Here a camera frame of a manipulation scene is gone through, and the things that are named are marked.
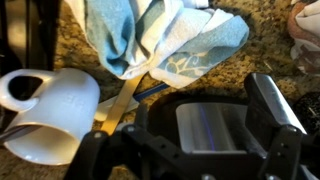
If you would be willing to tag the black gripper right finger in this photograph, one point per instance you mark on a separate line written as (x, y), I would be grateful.
(276, 110)

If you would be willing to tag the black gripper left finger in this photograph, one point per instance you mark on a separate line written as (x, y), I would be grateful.
(96, 156)

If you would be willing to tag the white ceramic mug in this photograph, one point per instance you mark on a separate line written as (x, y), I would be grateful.
(63, 116)

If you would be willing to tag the brown and white crumpled cloth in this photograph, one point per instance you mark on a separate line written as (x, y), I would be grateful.
(306, 33)

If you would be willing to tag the dark utensil in mug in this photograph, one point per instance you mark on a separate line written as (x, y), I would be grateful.
(16, 132)

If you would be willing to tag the thin blue stick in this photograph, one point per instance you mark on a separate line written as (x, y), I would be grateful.
(151, 91)

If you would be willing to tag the white and blue towel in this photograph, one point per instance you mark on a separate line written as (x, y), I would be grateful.
(160, 36)

